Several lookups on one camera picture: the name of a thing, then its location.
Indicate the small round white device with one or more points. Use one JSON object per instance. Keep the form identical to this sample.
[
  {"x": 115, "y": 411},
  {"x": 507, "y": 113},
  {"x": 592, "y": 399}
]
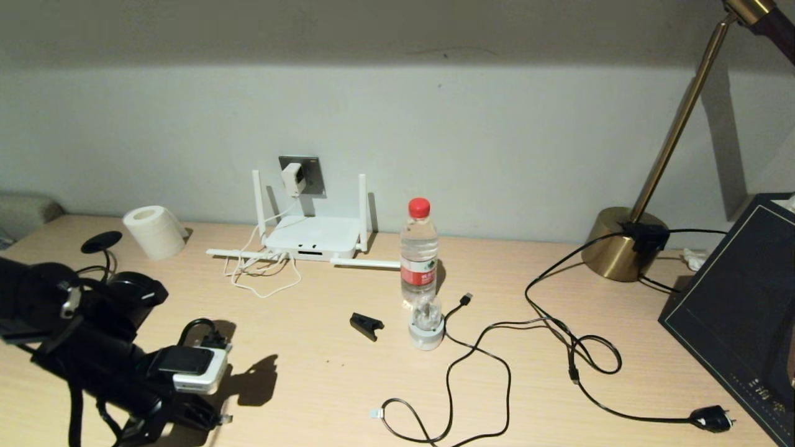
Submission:
[{"x": 426, "y": 335}]

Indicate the black round desk grommet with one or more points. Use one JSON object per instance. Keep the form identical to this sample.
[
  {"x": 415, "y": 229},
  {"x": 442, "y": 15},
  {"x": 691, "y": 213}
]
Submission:
[{"x": 101, "y": 242}]

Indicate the grey cushion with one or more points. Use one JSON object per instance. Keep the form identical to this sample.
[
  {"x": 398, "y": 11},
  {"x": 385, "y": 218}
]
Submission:
[{"x": 25, "y": 214}]

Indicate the small white object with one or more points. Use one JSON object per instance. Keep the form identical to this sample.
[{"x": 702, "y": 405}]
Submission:
[{"x": 692, "y": 259}]

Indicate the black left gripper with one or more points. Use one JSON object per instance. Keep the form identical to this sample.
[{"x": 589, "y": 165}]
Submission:
[{"x": 105, "y": 379}]

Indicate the small black plastic clip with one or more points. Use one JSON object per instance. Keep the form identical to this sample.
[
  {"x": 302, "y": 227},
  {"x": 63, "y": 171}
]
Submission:
[{"x": 365, "y": 325}]

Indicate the white toilet paper roll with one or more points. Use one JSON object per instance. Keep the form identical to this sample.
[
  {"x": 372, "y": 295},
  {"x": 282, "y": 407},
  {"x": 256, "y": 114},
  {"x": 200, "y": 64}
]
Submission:
[{"x": 155, "y": 236}]

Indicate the grey wall socket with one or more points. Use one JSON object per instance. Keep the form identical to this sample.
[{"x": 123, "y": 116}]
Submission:
[{"x": 313, "y": 177}]

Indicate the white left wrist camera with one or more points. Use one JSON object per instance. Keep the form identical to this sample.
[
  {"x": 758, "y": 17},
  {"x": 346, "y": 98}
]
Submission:
[{"x": 199, "y": 379}]

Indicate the brass desk lamp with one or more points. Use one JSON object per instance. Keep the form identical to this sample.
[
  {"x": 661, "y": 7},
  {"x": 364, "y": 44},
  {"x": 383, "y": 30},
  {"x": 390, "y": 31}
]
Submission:
[{"x": 612, "y": 248}]

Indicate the white router with antennas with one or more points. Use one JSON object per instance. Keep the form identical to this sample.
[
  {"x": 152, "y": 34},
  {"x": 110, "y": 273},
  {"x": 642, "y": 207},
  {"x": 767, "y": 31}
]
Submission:
[{"x": 313, "y": 236}]

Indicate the large black box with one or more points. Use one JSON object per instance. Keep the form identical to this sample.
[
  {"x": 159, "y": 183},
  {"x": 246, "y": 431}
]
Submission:
[{"x": 733, "y": 298}]

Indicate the black lamp base connector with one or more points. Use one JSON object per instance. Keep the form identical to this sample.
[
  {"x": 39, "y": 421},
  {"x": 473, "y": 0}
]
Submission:
[{"x": 646, "y": 239}]

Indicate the red-capped water bottle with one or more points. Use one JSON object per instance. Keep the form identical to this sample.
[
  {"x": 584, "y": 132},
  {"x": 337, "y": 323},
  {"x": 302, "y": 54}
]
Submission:
[{"x": 419, "y": 248}]

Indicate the white power adapter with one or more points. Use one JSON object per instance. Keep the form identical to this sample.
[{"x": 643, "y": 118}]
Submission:
[{"x": 292, "y": 179}]

